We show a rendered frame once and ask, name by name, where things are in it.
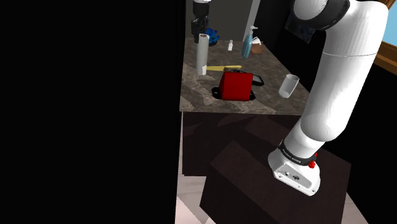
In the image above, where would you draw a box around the yellow wooden spatula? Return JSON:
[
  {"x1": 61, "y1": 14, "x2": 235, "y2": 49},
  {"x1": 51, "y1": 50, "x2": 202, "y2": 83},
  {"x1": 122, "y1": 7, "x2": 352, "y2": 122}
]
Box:
[{"x1": 205, "y1": 64, "x2": 242, "y2": 72}]

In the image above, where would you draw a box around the red toaster with black base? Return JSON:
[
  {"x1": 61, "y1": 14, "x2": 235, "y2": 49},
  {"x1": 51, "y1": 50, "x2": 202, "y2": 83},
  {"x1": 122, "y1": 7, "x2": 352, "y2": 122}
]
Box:
[{"x1": 211, "y1": 70, "x2": 257, "y2": 102}]

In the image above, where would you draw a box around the dark robot stand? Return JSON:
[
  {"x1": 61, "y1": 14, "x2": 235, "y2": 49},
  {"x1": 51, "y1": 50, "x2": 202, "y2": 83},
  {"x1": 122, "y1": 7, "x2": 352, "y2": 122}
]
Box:
[{"x1": 199, "y1": 139, "x2": 352, "y2": 224}]

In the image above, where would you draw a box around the clear drinking glass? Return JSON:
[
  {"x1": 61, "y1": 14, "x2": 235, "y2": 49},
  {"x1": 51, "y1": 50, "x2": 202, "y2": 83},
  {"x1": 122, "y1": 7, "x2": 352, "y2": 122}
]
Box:
[{"x1": 278, "y1": 73, "x2": 300, "y2": 99}]

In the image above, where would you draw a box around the blue crumpled object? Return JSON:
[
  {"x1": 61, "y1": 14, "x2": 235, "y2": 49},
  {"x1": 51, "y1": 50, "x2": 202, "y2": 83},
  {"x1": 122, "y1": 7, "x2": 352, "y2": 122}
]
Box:
[{"x1": 205, "y1": 28, "x2": 221, "y2": 47}]

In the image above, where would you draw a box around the brown and white bowl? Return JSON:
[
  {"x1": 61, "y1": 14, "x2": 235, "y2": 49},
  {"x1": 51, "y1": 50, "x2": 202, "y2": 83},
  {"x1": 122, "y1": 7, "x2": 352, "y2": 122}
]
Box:
[{"x1": 251, "y1": 36, "x2": 267, "y2": 55}]

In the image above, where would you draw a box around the blue soap dispenser bottle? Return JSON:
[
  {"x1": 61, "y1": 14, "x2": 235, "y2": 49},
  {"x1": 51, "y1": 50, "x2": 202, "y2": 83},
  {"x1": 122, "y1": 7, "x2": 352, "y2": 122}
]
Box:
[{"x1": 241, "y1": 25, "x2": 259, "y2": 59}]

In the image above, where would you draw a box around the white paper towel roll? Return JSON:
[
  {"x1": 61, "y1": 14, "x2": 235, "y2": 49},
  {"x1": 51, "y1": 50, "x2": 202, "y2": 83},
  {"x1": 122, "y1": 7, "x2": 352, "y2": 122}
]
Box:
[{"x1": 195, "y1": 33, "x2": 211, "y2": 76}]

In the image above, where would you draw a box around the dark wood counter cabinet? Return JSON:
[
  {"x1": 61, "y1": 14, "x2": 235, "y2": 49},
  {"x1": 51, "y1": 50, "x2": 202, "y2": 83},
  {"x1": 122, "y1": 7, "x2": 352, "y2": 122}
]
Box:
[{"x1": 181, "y1": 111, "x2": 303, "y2": 178}]

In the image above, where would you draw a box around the wooden framed window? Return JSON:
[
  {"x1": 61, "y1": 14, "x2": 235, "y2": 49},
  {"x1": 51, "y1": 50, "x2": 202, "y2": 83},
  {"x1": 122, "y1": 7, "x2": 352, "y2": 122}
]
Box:
[{"x1": 373, "y1": 0, "x2": 397, "y2": 76}]

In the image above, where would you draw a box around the black phone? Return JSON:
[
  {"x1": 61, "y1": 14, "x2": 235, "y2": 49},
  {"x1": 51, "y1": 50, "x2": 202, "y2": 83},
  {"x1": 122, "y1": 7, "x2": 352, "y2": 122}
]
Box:
[{"x1": 251, "y1": 74, "x2": 265, "y2": 87}]

